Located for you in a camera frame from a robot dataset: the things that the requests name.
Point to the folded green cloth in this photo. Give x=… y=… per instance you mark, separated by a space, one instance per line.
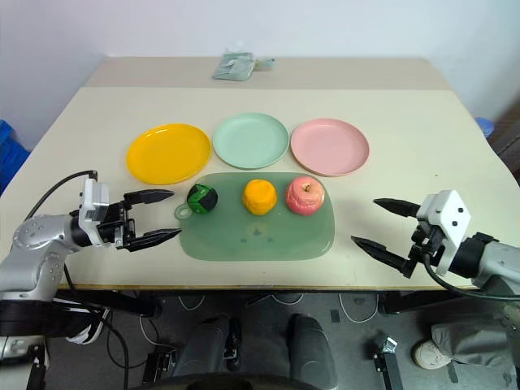
x=233 y=67

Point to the black table frame bar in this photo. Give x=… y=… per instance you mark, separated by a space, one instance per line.
x=109 y=302
x=426 y=302

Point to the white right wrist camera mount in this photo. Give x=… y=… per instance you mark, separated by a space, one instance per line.
x=447 y=215

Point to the dark rounded shape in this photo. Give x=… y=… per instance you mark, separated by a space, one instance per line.
x=310 y=345
x=211 y=345

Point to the red apple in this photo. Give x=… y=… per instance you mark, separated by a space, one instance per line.
x=304 y=197

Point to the blue plastic crate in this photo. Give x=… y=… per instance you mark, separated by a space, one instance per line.
x=9 y=150

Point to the dark brown furniture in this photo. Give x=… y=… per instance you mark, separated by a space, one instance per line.
x=508 y=138

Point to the grey trouser leg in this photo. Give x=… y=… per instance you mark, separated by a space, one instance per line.
x=475 y=343

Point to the blue round container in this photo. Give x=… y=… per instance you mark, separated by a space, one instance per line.
x=484 y=125

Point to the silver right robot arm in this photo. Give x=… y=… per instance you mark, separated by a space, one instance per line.
x=495 y=260

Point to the black ribbed robot torso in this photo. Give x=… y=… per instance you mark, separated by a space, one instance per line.
x=32 y=317

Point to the pink plate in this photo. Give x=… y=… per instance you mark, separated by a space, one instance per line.
x=330 y=147

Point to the black floor device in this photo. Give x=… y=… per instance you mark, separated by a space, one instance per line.
x=160 y=365

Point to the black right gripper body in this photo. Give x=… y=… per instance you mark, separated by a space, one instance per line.
x=428 y=243

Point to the green black ball toy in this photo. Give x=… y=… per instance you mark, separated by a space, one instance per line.
x=202 y=199

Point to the translucent green cutting mat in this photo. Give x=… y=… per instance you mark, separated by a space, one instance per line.
x=260 y=243

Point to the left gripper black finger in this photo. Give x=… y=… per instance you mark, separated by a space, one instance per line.
x=150 y=196
x=152 y=237

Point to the orange fruit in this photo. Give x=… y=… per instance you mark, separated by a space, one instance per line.
x=260 y=198

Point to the black stand with silver tape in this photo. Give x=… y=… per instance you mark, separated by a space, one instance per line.
x=388 y=361

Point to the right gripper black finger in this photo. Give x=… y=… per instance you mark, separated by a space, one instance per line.
x=400 y=208
x=386 y=254

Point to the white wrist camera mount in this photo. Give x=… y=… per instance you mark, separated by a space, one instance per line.
x=94 y=203
x=447 y=215

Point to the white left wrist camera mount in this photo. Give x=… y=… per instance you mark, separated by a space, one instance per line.
x=94 y=203

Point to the yellow plate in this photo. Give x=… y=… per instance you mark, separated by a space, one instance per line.
x=168 y=153

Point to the black and white shoe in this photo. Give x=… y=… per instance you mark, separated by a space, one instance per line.
x=91 y=329

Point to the pale green plate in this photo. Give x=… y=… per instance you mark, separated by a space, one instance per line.
x=250 y=140

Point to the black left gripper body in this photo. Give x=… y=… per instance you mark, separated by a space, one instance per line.
x=118 y=225

